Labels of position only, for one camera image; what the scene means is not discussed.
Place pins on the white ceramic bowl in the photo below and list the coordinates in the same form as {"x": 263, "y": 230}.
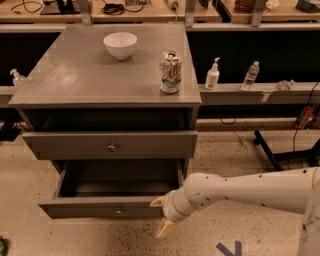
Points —
{"x": 120, "y": 45}

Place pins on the black wheeled stand base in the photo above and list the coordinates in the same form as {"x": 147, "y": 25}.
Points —
{"x": 311, "y": 156}

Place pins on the white pump lotion bottle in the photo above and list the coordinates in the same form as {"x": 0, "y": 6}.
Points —
{"x": 212, "y": 75}

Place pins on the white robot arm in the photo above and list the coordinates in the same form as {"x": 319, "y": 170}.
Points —
{"x": 294, "y": 191}

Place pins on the orange device under shelf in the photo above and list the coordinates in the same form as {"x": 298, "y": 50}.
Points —
{"x": 309, "y": 117}

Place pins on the black monitor stand base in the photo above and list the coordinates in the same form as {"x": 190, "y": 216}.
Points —
{"x": 60, "y": 7}

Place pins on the green object floor corner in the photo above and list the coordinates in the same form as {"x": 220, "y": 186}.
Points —
{"x": 3, "y": 247}

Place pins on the clear plastic water bottle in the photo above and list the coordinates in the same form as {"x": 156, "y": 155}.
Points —
{"x": 250, "y": 76}

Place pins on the grey top drawer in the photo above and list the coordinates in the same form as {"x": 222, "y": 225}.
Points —
{"x": 111, "y": 145}

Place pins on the grey drawer cabinet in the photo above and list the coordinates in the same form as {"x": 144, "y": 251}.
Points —
{"x": 77, "y": 86}

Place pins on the crumpled clear plastic wrapper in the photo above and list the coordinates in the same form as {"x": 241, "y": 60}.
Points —
{"x": 285, "y": 85}

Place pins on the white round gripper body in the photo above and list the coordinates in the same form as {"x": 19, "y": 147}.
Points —
{"x": 170, "y": 206}

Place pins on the crushed green white soda can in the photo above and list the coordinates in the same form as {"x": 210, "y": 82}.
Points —
{"x": 170, "y": 65}

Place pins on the grey drawer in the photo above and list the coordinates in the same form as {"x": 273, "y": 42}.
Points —
{"x": 118, "y": 188}
{"x": 111, "y": 145}

